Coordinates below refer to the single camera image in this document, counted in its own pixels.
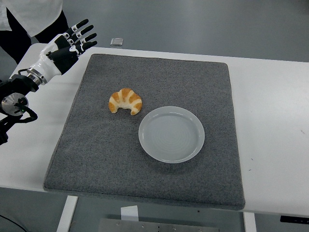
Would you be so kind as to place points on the pale grey round plate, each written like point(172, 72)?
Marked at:
point(171, 135)

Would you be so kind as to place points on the person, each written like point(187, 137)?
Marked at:
point(29, 14)

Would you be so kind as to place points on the croissant bread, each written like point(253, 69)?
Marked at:
point(125, 97)

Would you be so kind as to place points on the silver square floor cover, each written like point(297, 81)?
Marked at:
point(117, 41)

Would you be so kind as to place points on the grey square table mat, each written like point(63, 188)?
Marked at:
point(101, 149)

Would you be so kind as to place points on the white table leg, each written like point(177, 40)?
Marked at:
point(249, 223)
point(67, 212)

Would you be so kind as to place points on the black table control panel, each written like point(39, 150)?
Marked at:
point(294, 218)

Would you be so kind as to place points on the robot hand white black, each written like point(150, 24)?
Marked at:
point(44, 64)

